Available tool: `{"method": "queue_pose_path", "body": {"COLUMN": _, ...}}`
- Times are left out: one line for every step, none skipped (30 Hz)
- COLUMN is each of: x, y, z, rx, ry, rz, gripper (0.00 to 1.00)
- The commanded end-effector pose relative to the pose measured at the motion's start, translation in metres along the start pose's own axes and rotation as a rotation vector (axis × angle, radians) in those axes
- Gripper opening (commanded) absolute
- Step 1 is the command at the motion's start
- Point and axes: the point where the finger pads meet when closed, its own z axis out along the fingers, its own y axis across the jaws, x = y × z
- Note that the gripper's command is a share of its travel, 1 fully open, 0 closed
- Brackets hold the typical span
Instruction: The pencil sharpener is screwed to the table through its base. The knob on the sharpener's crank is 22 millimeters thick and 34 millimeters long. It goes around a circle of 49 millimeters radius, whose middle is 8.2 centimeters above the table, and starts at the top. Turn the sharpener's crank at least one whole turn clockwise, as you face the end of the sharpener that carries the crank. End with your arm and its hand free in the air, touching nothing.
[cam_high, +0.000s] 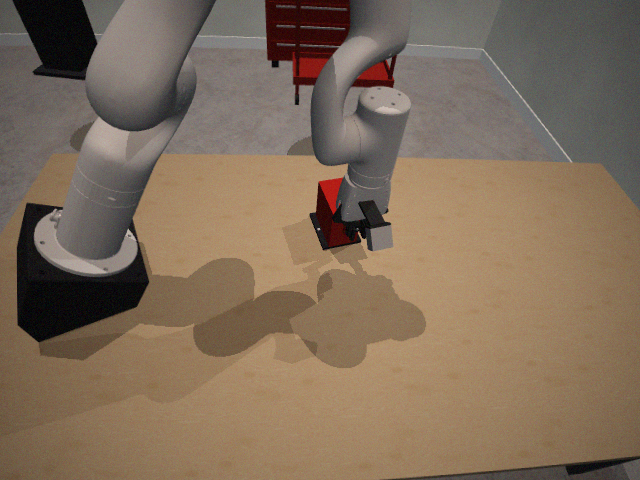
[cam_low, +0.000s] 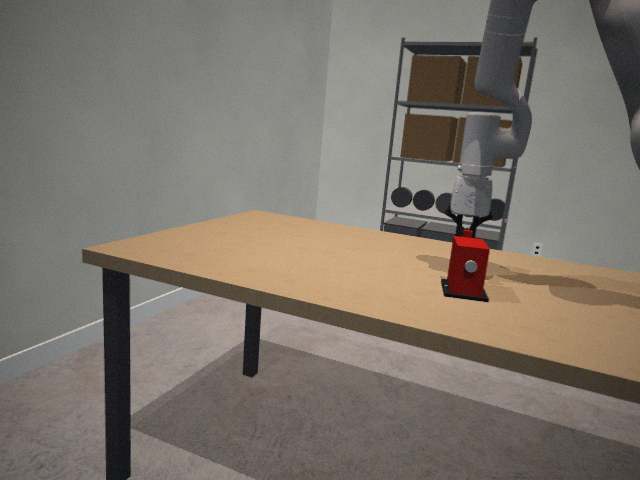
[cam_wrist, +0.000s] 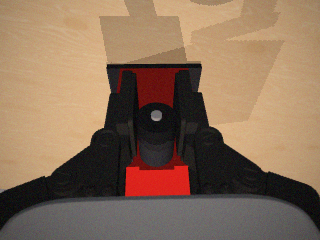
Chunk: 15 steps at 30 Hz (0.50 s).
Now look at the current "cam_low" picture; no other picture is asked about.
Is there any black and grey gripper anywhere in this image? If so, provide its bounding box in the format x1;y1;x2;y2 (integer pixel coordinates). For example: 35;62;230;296
445;174;492;238

